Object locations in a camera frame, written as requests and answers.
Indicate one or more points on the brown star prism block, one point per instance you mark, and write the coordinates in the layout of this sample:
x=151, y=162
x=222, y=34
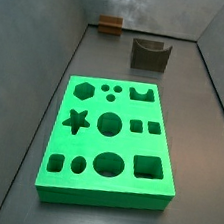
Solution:
x=110, y=24

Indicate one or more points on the green foam shape board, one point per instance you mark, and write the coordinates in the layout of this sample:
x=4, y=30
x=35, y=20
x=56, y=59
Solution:
x=108, y=147

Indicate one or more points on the dark grey curved fixture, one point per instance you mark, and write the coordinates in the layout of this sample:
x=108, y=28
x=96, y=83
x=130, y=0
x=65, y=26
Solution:
x=149, y=55

